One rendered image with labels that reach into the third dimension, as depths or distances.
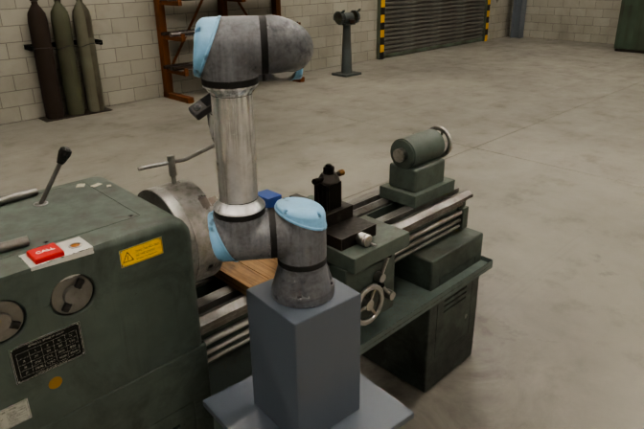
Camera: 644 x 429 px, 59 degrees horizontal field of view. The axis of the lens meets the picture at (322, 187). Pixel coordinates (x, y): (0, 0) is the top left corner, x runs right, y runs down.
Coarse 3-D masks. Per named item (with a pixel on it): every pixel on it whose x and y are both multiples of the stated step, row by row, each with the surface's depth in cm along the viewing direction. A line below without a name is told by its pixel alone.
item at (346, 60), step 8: (336, 16) 989; (344, 16) 989; (352, 16) 998; (344, 24) 993; (352, 24) 1001; (344, 32) 1005; (344, 40) 1009; (344, 48) 1014; (344, 56) 1018; (344, 64) 1023; (336, 72) 1040; (344, 72) 1027; (352, 72) 1038; (360, 72) 1037
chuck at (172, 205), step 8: (144, 192) 169; (152, 192) 164; (160, 192) 163; (168, 192) 164; (152, 200) 166; (160, 200) 162; (168, 200) 161; (176, 200) 162; (160, 208) 163; (168, 208) 160; (176, 208) 160; (176, 216) 159; (184, 216) 160; (192, 232) 160; (192, 240) 160; (192, 248) 160
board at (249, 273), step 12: (228, 264) 196; (240, 264) 196; (252, 264) 195; (264, 264) 195; (276, 264) 195; (216, 276) 191; (228, 276) 185; (240, 276) 188; (252, 276) 188; (264, 276) 188; (240, 288) 182
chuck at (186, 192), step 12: (180, 180) 173; (180, 192) 165; (192, 192) 166; (180, 204) 162; (192, 204) 163; (192, 216) 161; (204, 216) 163; (192, 228) 160; (204, 228) 162; (204, 240) 162; (204, 252) 163; (204, 264) 165; (216, 264) 169; (204, 276) 170
